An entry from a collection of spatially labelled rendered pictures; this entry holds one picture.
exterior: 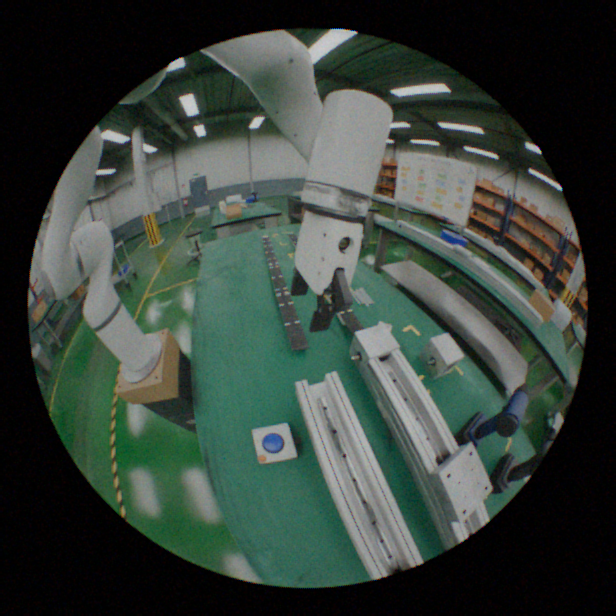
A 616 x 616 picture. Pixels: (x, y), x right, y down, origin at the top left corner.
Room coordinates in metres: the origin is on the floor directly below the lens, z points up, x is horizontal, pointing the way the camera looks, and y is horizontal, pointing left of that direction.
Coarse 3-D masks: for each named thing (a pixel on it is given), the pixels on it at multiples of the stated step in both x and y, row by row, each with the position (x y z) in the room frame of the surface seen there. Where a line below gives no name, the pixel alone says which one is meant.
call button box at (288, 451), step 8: (280, 424) 0.08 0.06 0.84; (256, 432) 0.06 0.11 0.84; (264, 432) 0.06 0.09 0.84; (272, 432) 0.06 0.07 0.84; (280, 432) 0.06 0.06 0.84; (288, 432) 0.06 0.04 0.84; (256, 440) 0.04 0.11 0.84; (288, 440) 0.05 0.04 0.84; (296, 440) 0.05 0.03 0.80; (256, 448) 0.02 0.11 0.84; (264, 448) 0.02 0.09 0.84; (288, 448) 0.03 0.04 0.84; (272, 456) 0.01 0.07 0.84; (280, 456) 0.01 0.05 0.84; (288, 456) 0.01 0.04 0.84; (296, 456) 0.01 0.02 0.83
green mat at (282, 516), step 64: (256, 256) 1.00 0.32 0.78; (192, 320) 0.45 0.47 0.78; (256, 320) 0.45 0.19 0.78; (384, 320) 0.45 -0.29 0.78; (192, 384) 0.17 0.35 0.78; (256, 384) 0.20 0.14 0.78; (448, 384) 0.15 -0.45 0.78; (384, 448) 0.01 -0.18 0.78; (512, 448) -0.19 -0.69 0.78; (256, 512) -0.15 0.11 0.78; (320, 512) -0.14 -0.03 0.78; (320, 576) -0.35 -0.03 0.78
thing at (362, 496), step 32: (320, 384) 0.19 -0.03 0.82; (320, 416) 0.11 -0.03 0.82; (352, 416) 0.09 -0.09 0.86; (320, 448) 0.03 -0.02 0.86; (352, 448) 0.02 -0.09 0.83; (352, 480) -0.05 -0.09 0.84; (384, 480) -0.06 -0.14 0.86; (352, 512) -0.12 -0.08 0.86; (384, 512) -0.13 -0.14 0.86; (384, 544) -0.23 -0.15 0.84; (384, 576) -0.32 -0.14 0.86
